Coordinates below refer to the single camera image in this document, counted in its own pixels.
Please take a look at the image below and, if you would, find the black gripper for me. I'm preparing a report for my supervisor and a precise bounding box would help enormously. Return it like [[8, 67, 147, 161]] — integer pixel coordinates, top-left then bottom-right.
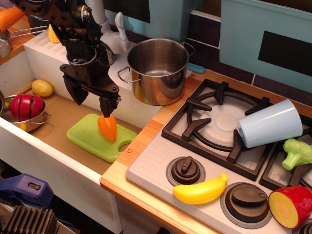
[[60, 39, 120, 117]]

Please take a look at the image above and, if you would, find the orange toy carrot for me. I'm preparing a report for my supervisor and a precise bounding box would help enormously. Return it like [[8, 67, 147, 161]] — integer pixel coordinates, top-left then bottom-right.
[[97, 115, 117, 142]]

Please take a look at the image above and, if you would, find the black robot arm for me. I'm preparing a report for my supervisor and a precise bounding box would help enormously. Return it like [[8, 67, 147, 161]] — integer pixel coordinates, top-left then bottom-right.
[[12, 0, 121, 117]]

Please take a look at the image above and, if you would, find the stainless steel pot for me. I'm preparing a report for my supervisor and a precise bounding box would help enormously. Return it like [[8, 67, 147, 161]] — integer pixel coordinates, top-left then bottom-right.
[[117, 39, 195, 106]]

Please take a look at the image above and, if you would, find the green plastic cutting board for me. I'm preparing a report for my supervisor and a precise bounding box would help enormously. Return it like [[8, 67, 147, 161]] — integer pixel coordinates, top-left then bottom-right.
[[66, 114, 137, 163]]

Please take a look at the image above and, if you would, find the yellow toy lemon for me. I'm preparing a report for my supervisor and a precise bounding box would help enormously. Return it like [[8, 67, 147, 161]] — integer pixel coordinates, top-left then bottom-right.
[[31, 79, 53, 97]]

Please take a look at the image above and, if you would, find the white toy sink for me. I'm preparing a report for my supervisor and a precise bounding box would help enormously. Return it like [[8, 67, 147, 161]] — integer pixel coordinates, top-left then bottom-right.
[[0, 29, 193, 234]]

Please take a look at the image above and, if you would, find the white toy faucet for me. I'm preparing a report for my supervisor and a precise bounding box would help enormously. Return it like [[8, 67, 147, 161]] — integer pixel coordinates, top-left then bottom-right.
[[88, 0, 130, 54]]

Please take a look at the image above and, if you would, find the small steel bowl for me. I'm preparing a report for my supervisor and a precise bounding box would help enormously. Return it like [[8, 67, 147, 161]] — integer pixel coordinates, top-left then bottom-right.
[[0, 95, 51, 132]]

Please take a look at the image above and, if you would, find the magenta sliced toy fruit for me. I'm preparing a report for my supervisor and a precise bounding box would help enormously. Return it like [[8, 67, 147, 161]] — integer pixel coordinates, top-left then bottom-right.
[[9, 94, 45, 121]]

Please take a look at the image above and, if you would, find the yellow toy corn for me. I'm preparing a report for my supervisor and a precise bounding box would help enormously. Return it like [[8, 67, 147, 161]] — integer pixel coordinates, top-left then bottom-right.
[[48, 24, 60, 43]]

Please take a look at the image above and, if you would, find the blue clamp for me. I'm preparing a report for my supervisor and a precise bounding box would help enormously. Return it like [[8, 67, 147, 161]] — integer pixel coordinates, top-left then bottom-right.
[[0, 174, 54, 208]]

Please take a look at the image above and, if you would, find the left black stove knob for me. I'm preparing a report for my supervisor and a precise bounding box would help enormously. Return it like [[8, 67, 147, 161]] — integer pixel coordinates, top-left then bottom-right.
[[166, 156, 206, 186]]

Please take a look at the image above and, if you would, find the black stove knob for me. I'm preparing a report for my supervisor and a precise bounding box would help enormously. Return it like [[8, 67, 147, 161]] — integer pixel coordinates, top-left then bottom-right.
[[166, 156, 206, 186], [220, 183, 272, 229]]

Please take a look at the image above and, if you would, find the orange toy vegetable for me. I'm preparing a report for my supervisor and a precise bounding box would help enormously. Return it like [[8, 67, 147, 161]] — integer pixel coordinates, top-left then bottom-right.
[[0, 6, 25, 33]]

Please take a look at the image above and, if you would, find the grey toy stove top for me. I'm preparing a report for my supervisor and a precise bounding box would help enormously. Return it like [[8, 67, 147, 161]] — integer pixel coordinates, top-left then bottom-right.
[[126, 79, 312, 234]]

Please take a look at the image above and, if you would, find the yellow toy banana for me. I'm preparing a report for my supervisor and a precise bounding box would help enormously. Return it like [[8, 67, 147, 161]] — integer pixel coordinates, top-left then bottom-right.
[[173, 174, 229, 205]]

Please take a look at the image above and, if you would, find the right black stove knob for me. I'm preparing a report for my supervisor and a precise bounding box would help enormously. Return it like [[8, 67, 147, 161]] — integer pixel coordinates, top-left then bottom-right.
[[220, 183, 272, 229]]

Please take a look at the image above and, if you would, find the light blue plastic cup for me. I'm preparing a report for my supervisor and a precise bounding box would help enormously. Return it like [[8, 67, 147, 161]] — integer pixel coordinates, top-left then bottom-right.
[[237, 99, 303, 148]]

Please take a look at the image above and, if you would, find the green toy broccoli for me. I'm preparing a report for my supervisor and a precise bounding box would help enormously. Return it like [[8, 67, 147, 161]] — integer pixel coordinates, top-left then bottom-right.
[[282, 138, 312, 171]]

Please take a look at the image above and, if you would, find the red toy apple half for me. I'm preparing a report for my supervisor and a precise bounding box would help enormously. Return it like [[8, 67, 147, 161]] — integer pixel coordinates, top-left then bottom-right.
[[269, 186, 312, 229]]

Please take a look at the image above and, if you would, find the steel strainer with handle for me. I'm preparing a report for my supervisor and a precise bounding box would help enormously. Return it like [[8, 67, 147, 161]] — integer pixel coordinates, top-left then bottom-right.
[[0, 26, 48, 59]]

